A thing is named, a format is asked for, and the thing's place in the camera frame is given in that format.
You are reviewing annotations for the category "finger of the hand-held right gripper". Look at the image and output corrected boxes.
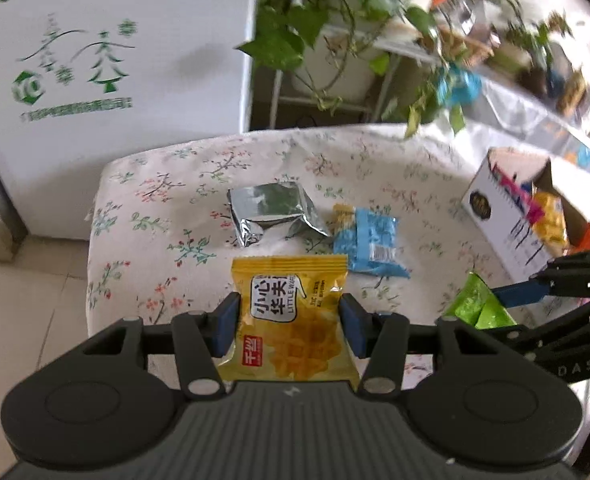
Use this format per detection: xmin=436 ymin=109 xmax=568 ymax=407
xmin=475 ymin=295 xmax=590 ymax=353
xmin=490 ymin=246 xmax=590 ymax=308

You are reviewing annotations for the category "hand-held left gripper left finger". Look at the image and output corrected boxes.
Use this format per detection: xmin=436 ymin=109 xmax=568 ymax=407
xmin=77 ymin=292 xmax=241 ymax=401

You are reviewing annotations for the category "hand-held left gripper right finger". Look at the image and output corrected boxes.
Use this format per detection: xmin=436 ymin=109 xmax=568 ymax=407
xmin=339 ymin=294 xmax=511 ymax=395

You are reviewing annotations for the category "green snack packet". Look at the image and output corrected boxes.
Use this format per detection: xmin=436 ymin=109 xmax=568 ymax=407
xmin=442 ymin=271 xmax=518 ymax=331

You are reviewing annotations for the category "white cardboard box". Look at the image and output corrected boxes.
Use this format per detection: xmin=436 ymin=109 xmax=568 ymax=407
xmin=460 ymin=146 xmax=590 ymax=281

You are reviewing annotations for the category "orange red packet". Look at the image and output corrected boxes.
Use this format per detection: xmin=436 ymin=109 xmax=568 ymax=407
xmin=565 ymin=220 xmax=590 ymax=254

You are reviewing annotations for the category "light blue snack packet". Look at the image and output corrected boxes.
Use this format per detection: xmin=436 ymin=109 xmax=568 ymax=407
xmin=331 ymin=203 xmax=412 ymax=279

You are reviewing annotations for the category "silver foil snack packet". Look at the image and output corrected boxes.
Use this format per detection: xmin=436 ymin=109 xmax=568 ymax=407
xmin=226 ymin=181 xmax=332 ymax=248

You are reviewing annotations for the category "floral tablecloth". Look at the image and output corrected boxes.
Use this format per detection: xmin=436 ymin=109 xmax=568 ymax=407
xmin=86 ymin=122 xmax=576 ymax=381

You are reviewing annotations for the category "white covered side table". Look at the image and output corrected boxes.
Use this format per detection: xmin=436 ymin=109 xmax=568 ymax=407
xmin=325 ymin=25 xmax=590 ymax=186

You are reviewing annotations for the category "white cabinet with green print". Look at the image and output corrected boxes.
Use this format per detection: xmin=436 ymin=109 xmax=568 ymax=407
xmin=0 ymin=0 xmax=262 ymax=241

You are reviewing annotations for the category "brown figurine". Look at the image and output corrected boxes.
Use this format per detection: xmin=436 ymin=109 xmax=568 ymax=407
xmin=558 ymin=72 xmax=589 ymax=112

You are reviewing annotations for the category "blue ornament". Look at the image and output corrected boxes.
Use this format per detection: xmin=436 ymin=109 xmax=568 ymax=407
xmin=435 ymin=65 xmax=482 ymax=107

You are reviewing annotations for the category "wicker basket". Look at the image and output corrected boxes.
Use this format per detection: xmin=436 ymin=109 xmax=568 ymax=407
xmin=445 ymin=30 xmax=495 ymax=67

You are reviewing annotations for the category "green trailing houseplant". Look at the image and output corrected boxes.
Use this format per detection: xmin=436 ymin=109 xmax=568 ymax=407
xmin=235 ymin=0 xmax=576 ymax=138

